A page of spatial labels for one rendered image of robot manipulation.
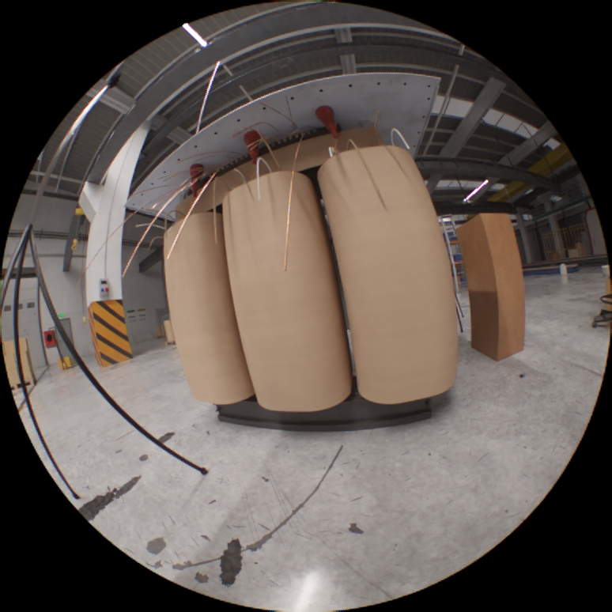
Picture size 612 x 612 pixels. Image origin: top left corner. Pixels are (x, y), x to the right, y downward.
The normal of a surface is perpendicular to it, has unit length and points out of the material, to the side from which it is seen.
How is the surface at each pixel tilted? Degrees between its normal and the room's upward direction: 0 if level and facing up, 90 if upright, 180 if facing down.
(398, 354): 90
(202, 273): 90
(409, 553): 0
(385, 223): 90
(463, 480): 0
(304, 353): 90
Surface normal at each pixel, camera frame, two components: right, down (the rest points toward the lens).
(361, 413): -0.26, 0.08
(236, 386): 0.53, -0.07
